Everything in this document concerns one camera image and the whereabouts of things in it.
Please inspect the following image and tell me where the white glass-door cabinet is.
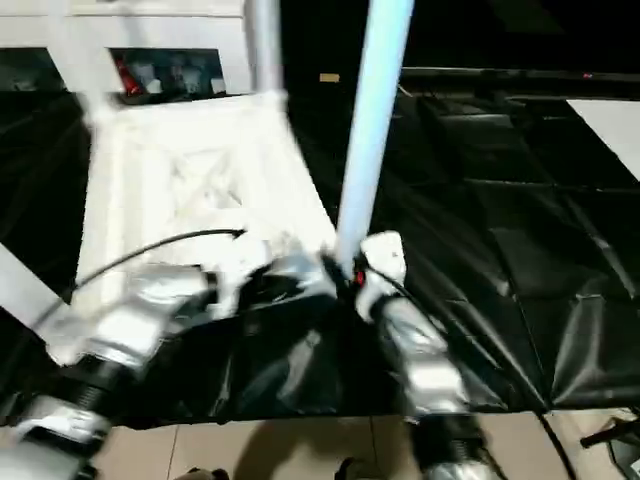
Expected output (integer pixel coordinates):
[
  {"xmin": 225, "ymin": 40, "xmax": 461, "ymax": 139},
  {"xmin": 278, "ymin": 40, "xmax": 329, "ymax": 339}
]
[{"xmin": 0, "ymin": 0, "xmax": 252, "ymax": 97}]

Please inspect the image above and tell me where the grey robot right foot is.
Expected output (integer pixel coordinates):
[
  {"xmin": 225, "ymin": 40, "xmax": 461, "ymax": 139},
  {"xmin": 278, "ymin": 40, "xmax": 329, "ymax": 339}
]
[{"xmin": 336, "ymin": 456, "xmax": 370, "ymax": 480}]

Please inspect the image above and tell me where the grey robot left foot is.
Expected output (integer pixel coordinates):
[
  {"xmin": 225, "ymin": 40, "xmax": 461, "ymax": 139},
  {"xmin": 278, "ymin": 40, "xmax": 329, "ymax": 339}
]
[{"xmin": 186, "ymin": 466, "xmax": 230, "ymax": 480}]

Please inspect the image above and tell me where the long black bar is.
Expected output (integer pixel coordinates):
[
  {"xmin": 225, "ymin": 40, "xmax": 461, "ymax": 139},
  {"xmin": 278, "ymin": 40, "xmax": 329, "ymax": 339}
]
[{"xmin": 401, "ymin": 66, "xmax": 640, "ymax": 82}]

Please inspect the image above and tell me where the white plastic table top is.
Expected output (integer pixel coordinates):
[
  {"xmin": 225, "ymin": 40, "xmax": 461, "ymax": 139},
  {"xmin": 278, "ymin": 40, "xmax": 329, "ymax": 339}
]
[{"xmin": 46, "ymin": 88, "xmax": 352, "ymax": 367}]

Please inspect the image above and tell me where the black floor stand base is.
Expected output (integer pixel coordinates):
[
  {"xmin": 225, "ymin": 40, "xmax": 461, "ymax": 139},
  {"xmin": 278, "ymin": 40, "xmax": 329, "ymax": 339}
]
[{"xmin": 578, "ymin": 416, "xmax": 640, "ymax": 472}]

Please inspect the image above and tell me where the red bottle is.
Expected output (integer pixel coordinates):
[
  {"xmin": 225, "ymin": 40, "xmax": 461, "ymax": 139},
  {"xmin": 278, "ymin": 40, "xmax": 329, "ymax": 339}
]
[{"xmin": 117, "ymin": 57, "xmax": 139, "ymax": 96}]

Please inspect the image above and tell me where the black left wrist camera cable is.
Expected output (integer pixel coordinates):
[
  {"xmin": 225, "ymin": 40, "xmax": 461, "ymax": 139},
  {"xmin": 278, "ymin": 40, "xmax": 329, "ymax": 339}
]
[{"xmin": 28, "ymin": 226, "xmax": 250, "ymax": 329}]

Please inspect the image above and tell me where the grey robot foot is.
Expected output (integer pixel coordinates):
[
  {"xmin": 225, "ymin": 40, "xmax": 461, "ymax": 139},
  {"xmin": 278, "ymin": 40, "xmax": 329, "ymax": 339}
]
[
  {"xmin": 186, "ymin": 466, "xmax": 230, "ymax": 480},
  {"xmin": 336, "ymin": 456, "xmax": 370, "ymax": 480}
]

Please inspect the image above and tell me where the white flat sheet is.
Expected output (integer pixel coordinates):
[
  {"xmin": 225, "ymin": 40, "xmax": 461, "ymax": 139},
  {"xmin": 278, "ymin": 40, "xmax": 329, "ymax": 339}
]
[{"xmin": 563, "ymin": 97, "xmax": 640, "ymax": 182}]

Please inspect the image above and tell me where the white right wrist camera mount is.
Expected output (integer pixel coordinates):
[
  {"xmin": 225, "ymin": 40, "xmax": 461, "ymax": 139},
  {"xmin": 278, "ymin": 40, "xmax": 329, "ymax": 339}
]
[{"xmin": 356, "ymin": 229, "xmax": 407, "ymax": 322}]

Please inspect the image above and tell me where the white plastic table leg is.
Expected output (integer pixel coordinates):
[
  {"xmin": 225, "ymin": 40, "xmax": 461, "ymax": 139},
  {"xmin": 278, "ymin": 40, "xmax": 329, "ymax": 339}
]
[
  {"xmin": 251, "ymin": 0, "xmax": 290, "ymax": 107},
  {"xmin": 0, "ymin": 241, "xmax": 77, "ymax": 347},
  {"xmin": 46, "ymin": 0, "xmax": 127, "ymax": 127},
  {"xmin": 333, "ymin": 0, "xmax": 417, "ymax": 275}
]

